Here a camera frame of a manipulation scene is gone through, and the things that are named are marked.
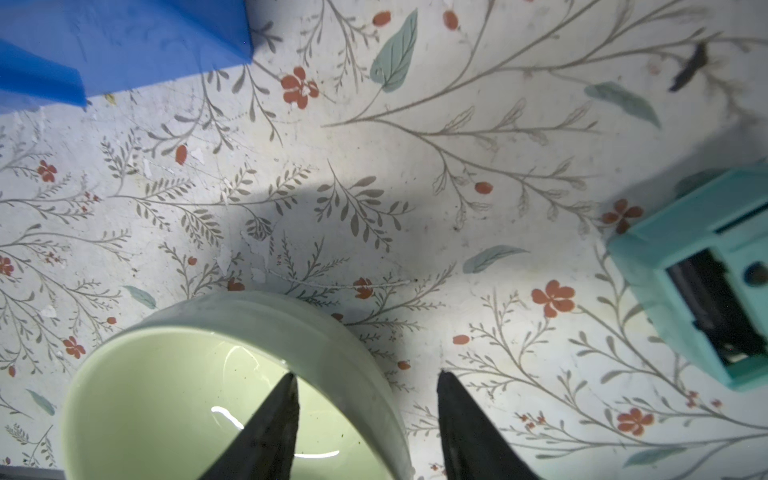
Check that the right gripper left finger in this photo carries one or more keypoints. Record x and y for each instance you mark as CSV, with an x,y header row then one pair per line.
x,y
265,447

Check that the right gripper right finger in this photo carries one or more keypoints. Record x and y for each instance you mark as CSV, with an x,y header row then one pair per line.
x,y
473,448

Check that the light green bowl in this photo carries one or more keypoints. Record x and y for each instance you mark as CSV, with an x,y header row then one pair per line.
x,y
165,398

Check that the blue plastic bin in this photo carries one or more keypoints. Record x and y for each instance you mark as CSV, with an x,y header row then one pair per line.
x,y
68,51

